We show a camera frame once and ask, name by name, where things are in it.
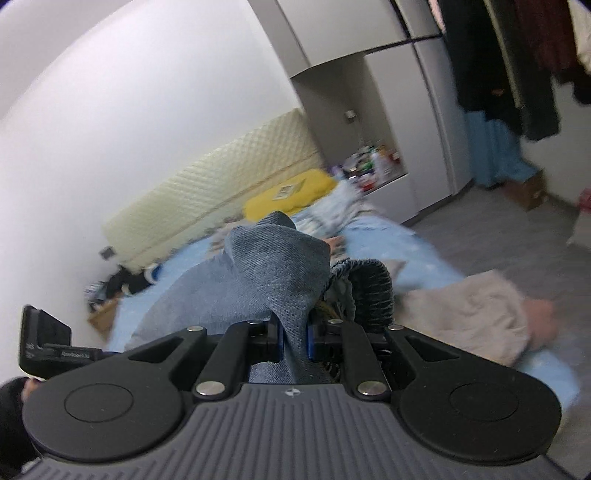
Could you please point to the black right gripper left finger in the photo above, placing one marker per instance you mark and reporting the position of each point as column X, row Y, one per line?
column 266, row 341

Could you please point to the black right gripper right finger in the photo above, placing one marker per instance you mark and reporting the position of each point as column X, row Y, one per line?
column 324, row 339

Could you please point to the blue denim jeans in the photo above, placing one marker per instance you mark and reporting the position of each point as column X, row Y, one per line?
column 265, row 269

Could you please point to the dark clothes pile on floor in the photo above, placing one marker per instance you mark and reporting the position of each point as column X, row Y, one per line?
column 123, row 282

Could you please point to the dark hanging clothes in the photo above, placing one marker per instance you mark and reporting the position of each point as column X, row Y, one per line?
column 506, row 55

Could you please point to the light blue star bedsheet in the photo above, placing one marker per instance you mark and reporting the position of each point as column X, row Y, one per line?
column 367, row 234

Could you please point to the yellow pillow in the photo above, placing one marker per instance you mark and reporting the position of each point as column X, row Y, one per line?
column 291, row 196

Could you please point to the cream quilted headboard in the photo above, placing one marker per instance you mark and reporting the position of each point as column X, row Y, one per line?
column 203, row 196

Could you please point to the clutter of bottles on shelf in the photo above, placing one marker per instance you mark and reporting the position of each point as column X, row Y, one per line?
column 370, row 168

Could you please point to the brown cardboard box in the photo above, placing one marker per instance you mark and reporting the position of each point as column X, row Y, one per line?
column 528, row 194

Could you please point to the blue curtain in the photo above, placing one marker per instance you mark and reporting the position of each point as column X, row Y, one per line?
column 496, row 155

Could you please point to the grey wardrobe cabinet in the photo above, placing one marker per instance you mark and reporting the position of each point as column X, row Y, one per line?
column 376, row 73

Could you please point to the wall socket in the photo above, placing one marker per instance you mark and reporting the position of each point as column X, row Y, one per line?
column 107, row 253

